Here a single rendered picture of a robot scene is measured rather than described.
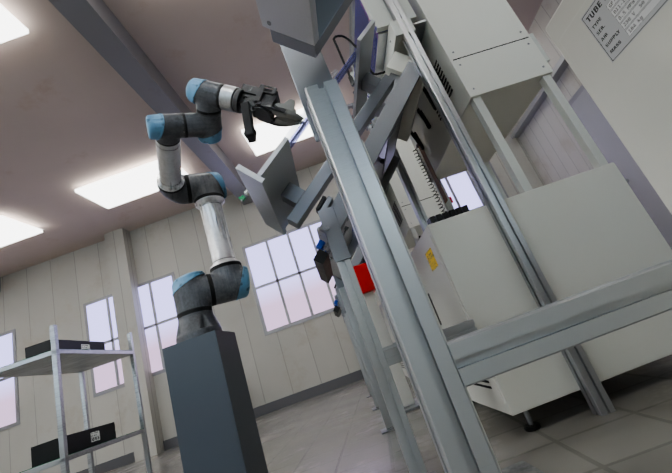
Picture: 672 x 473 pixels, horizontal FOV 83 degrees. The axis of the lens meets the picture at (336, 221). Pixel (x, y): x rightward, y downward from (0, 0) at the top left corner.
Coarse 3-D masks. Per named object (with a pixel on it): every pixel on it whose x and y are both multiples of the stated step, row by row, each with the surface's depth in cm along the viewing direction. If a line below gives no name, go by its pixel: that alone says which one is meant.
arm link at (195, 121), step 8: (200, 112) 117; (216, 112) 118; (192, 120) 117; (200, 120) 118; (208, 120) 118; (216, 120) 119; (192, 128) 117; (200, 128) 118; (208, 128) 119; (216, 128) 121; (192, 136) 120; (200, 136) 121; (208, 136) 121; (216, 136) 122
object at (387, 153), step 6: (402, 114) 139; (396, 126) 138; (396, 132) 145; (390, 138) 137; (396, 138) 152; (390, 144) 143; (384, 150) 163; (390, 150) 151; (384, 156) 171; (390, 156) 159; (378, 162) 162; (384, 162) 152; (378, 168) 169; (384, 168) 158; (378, 174) 178
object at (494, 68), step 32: (416, 0) 149; (448, 0) 148; (480, 0) 147; (448, 32) 142; (480, 32) 142; (512, 32) 141; (448, 64) 140; (480, 64) 137; (512, 64) 137; (544, 64) 136; (480, 96) 134; (512, 96) 142; (416, 128) 193; (480, 128) 158; (576, 128) 128; (448, 160) 179; (512, 160) 125
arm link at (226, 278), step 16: (192, 176) 150; (208, 176) 152; (192, 192) 148; (208, 192) 149; (224, 192) 154; (208, 208) 148; (208, 224) 146; (224, 224) 148; (208, 240) 145; (224, 240) 144; (224, 256) 141; (224, 272) 137; (240, 272) 140; (224, 288) 135; (240, 288) 137
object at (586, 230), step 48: (528, 192) 120; (576, 192) 120; (624, 192) 119; (432, 240) 117; (480, 240) 116; (528, 240) 115; (576, 240) 115; (624, 240) 114; (432, 288) 135; (480, 288) 111; (528, 288) 110; (576, 288) 110; (624, 336) 105; (480, 384) 117; (528, 384) 102; (576, 384) 102
